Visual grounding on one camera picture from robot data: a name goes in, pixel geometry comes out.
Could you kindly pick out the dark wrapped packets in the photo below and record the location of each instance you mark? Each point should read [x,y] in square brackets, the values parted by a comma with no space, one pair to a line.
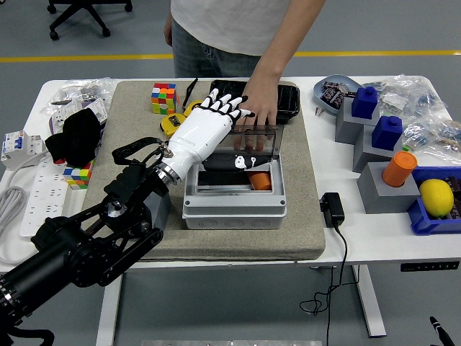
[333,95]

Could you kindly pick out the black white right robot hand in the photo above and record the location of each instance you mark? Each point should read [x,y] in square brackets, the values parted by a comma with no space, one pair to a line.
[442,331]

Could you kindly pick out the white wall socket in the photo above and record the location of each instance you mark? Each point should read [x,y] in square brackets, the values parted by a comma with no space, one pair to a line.
[59,118]

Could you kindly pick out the grey holder block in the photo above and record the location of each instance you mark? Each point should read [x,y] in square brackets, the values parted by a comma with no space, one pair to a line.
[363,158]
[378,194]
[347,129]

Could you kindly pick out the white power strip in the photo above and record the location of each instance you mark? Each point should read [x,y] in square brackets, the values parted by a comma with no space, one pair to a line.
[39,194]

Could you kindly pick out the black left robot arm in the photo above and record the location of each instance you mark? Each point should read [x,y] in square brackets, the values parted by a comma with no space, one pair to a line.
[72,252]

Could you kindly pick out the black cloth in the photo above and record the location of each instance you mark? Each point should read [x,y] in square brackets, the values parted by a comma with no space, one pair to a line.
[75,137]

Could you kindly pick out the yellow lemon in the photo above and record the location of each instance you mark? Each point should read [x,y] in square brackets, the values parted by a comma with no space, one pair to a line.
[436,198]

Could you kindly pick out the black plastic case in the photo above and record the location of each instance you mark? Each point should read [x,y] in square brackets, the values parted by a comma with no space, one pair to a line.
[288,101]

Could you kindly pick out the grey-brown mat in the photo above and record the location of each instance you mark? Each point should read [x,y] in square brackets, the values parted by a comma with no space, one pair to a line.
[234,245]

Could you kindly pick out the person's left forearm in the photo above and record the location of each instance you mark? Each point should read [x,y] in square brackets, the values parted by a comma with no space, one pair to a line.
[284,47]

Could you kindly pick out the grey electrical box clear lid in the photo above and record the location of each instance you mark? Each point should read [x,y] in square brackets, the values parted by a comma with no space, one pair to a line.
[234,216]

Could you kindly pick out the black power adapter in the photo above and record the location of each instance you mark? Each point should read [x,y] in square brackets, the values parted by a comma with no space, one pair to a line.
[333,210]

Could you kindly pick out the white table leg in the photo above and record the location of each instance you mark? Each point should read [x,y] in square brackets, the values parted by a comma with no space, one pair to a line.
[108,317]
[371,306]

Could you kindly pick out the blue storage bin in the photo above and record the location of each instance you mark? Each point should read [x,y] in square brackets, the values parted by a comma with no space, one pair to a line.
[421,220]

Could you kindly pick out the white packaged part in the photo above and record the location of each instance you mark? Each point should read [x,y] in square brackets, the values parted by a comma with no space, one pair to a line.
[98,110]

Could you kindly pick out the small metal screws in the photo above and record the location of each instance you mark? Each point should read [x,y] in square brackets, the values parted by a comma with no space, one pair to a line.
[318,111]

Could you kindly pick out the grey block with round hole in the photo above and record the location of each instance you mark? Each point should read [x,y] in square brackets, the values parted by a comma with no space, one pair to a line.
[164,212]

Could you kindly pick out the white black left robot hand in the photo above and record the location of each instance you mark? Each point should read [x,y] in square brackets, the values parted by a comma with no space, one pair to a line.
[201,133]

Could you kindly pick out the orange cylinder battery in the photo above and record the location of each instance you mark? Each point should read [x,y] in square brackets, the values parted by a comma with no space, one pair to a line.
[398,169]
[260,180]

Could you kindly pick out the black office chair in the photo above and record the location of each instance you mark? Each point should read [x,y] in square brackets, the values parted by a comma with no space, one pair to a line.
[77,11]

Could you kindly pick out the clear plastic parts bags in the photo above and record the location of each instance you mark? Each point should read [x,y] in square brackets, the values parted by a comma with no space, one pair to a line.
[86,88]

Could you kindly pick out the blue-grey dish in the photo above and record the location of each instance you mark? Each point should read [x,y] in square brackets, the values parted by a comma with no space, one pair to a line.
[318,99]

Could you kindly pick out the person's left hand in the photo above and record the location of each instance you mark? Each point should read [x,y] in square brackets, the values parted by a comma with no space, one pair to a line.
[264,104]

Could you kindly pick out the black table control panel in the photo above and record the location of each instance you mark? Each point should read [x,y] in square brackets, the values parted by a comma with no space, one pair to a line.
[428,267]

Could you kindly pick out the white circuit breaker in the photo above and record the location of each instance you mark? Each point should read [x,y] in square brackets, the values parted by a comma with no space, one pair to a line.
[18,144]

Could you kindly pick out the person's right hand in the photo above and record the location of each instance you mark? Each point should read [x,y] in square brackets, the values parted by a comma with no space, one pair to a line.
[168,30]

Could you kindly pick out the blue block with knob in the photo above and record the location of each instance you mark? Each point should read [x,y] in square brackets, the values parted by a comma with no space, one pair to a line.
[387,135]
[364,102]

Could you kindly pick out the clear bags of components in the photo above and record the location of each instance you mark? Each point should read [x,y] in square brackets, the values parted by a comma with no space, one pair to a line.
[421,104]

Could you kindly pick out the colourful puzzle cube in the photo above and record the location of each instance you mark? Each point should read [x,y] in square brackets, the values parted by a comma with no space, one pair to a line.
[75,174]
[164,99]

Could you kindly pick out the person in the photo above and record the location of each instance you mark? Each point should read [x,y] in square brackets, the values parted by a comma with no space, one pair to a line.
[230,21]

